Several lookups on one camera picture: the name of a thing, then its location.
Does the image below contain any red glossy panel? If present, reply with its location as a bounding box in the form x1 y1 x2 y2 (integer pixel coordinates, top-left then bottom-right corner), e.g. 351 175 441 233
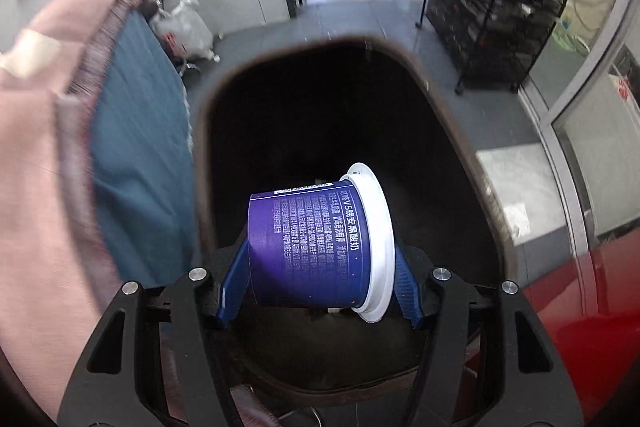
520 244 640 413

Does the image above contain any blue yogurt cup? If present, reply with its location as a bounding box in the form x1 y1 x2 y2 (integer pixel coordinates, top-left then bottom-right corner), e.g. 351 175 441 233
248 163 397 324

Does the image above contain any black trash bin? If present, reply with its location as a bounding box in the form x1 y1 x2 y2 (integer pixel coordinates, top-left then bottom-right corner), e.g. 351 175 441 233
192 29 518 408

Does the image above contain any white plastic bag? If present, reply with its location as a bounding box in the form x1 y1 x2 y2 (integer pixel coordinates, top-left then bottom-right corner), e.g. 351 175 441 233
149 0 222 64

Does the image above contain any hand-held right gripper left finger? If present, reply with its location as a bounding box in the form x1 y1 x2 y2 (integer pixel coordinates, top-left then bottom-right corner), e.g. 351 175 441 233
57 237 252 427

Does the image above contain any glass partition with metal frame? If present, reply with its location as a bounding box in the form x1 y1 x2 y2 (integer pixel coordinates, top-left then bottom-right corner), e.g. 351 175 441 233
517 0 640 258

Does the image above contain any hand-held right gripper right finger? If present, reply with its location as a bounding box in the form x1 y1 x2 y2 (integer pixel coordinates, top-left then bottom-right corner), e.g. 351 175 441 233
392 244 583 427

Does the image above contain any pink dotted tablecloth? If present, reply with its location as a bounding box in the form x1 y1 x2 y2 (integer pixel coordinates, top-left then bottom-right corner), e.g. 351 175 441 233
0 0 151 410

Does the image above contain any teal cloth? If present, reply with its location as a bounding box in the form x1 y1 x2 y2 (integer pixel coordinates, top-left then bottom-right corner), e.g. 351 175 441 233
89 9 202 289

